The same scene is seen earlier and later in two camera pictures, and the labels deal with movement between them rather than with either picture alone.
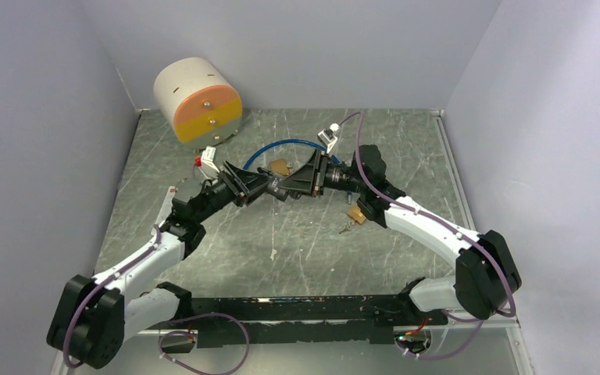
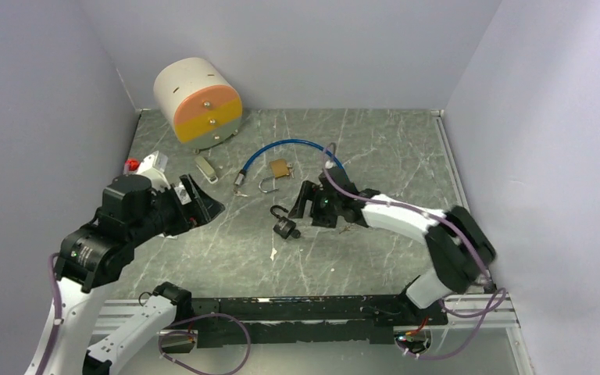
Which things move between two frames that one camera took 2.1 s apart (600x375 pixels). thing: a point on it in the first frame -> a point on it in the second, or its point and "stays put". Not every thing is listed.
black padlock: [278, 188] -> [283, 227]
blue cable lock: [299, 141] stays put
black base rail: [227, 322] stays put
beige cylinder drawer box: [200, 104] stays put
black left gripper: [244, 183] -> [201, 209]
